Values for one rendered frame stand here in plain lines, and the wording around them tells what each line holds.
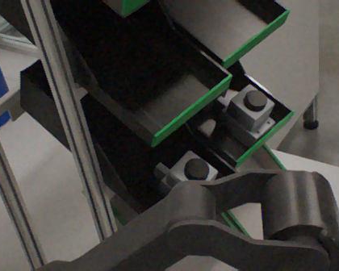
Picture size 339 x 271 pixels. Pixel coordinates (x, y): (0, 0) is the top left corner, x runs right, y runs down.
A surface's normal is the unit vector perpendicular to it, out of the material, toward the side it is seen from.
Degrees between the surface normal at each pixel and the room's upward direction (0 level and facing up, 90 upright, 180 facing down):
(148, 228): 37
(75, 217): 0
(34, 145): 0
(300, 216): 6
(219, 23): 25
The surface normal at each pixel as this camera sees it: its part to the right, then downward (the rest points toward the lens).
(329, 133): -0.15, -0.77
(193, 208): 0.08, -0.77
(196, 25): 0.17, -0.56
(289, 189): -0.37, -0.74
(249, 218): 0.40, -0.31
